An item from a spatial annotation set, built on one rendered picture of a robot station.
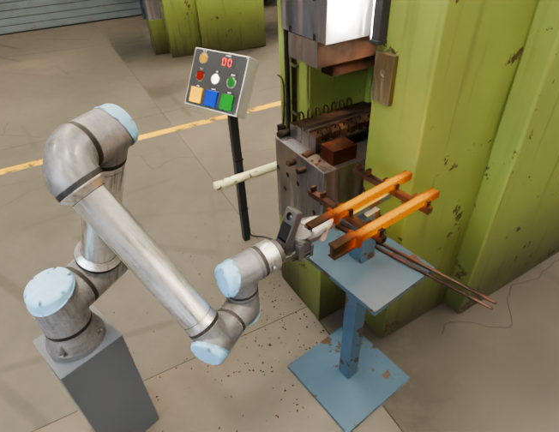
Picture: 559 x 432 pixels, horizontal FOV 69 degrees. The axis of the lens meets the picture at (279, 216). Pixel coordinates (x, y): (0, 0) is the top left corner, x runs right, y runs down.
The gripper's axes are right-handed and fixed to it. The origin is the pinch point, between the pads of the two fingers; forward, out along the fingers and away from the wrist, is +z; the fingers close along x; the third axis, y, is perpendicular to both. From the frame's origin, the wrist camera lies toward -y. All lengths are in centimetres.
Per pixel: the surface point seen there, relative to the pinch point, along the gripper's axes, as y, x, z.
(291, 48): -28, -62, 37
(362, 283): 26.4, 8.9, 8.4
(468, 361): 102, 31, 67
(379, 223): -0.8, 12.0, 8.8
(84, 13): 85, -829, 153
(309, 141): 7, -49, 36
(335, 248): -1.9, 12.4, -8.8
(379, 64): -29, -24, 45
